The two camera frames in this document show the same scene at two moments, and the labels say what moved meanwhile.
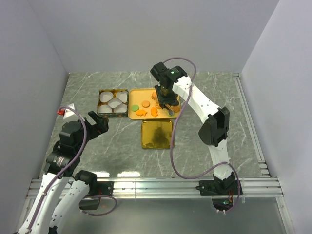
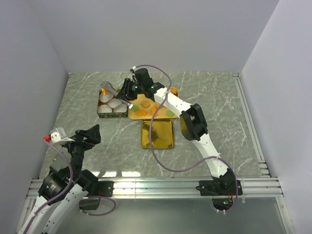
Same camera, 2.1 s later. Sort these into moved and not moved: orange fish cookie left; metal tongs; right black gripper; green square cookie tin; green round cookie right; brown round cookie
Moved: right black gripper; metal tongs
Not moved: green round cookie right; brown round cookie; orange fish cookie left; green square cookie tin
